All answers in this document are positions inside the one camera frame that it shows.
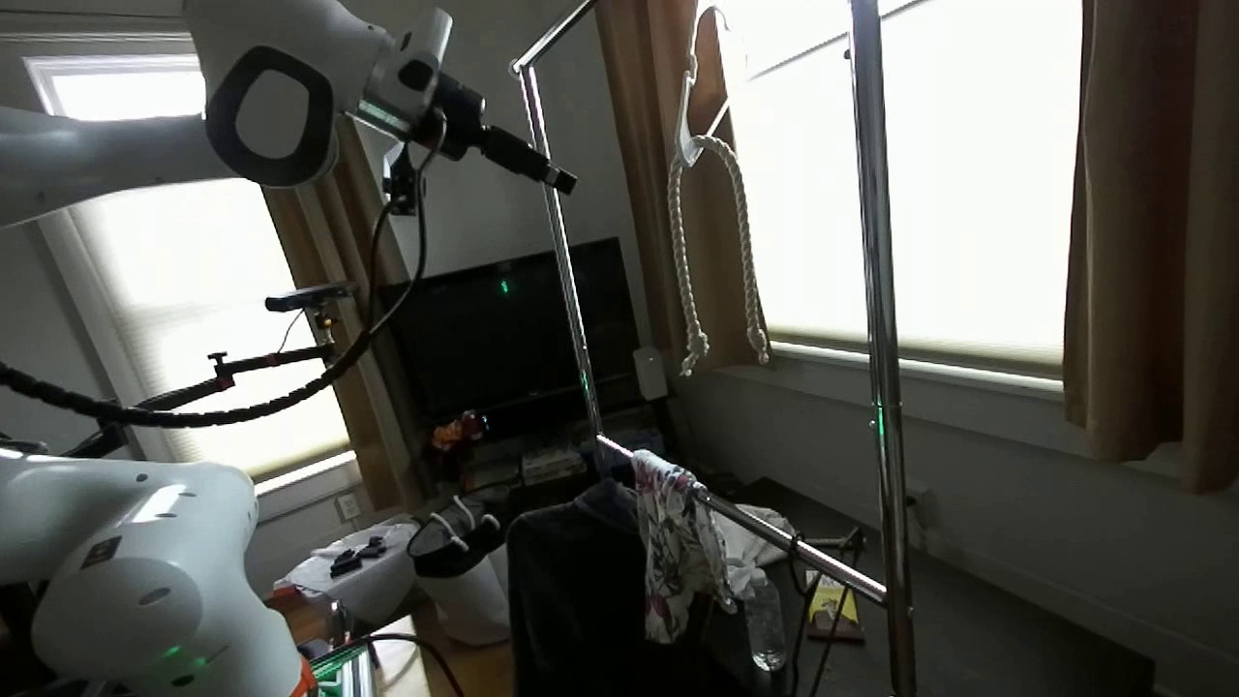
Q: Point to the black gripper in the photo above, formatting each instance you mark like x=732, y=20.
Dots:
x=450, y=118

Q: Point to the black hanging garment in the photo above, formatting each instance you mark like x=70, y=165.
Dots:
x=574, y=605

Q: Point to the chrome rack crossbar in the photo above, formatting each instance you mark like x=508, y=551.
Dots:
x=556, y=33

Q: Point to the chrome rack rail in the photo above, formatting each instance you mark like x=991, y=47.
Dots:
x=788, y=544

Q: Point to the white box with black controllers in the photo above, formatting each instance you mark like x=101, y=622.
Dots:
x=352, y=569

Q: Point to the small white device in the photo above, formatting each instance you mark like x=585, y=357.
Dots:
x=653, y=373

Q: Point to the wide brown curtain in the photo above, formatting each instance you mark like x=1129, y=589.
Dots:
x=1155, y=233

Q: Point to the clear plastic clothes hanger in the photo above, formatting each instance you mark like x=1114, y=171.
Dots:
x=697, y=92

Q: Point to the thick chrome rack pole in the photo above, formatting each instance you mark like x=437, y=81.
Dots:
x=879, y=323

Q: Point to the floral patterned cloth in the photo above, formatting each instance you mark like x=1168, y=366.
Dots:
x=670, y=544

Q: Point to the black flat screen monitor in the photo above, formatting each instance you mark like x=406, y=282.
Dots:
x=505, y=335

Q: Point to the yellow packet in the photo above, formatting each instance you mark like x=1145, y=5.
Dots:
x=834, y=609

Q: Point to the black clamp bracket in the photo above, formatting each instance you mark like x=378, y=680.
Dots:
x=310, y=298

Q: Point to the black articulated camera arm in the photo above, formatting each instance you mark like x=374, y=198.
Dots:
x=258, y=366

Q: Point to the white crumpled cloth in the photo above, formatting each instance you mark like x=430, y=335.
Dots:
x=761, y=605

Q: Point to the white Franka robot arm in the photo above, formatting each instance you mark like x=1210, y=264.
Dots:
x=129, y=569

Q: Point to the brown curtain behind hanger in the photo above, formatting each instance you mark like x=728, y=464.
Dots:
x=645, y=158

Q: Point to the white bucket with dark rim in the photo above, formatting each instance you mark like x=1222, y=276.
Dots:
x=465, y=595

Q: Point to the narrow brown curtain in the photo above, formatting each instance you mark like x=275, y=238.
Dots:
x=351, y=373

